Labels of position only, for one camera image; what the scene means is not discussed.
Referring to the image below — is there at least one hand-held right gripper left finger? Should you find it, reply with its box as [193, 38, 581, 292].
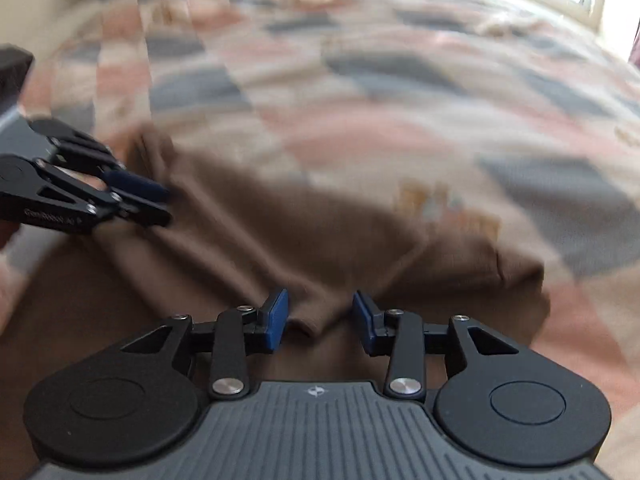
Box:
[120, 288, 290, 401]

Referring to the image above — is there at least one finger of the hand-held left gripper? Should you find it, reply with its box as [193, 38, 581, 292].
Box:
[20, 159, 173, 232]
[27, 117, 171, 202]

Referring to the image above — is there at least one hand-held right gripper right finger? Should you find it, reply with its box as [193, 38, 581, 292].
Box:
[352, 290, 521, 401]

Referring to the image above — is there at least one brown garment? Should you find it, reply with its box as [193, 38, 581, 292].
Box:
[0, 127, 551, 461]

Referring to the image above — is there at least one checkered patchwork quilt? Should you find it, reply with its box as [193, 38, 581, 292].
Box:
[0, 0, 640, 461]

